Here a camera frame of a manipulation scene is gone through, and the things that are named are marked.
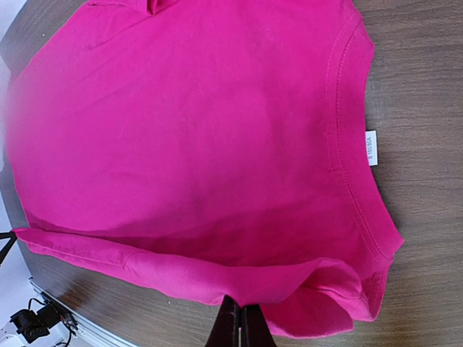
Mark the red garment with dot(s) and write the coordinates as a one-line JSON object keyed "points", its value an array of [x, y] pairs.
{"points": [[208, 149]]}

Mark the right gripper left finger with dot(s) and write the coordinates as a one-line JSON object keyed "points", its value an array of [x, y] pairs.
{"points": [[226, 328]]}

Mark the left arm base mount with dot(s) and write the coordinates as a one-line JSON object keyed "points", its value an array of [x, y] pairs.
{"points": [[37, 321]]}

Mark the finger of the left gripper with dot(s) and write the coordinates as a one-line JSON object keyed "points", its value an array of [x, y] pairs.
{"points": [[11, 238]]}

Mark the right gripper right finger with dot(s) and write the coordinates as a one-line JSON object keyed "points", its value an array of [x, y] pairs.
{"points": [[254, 328]]}

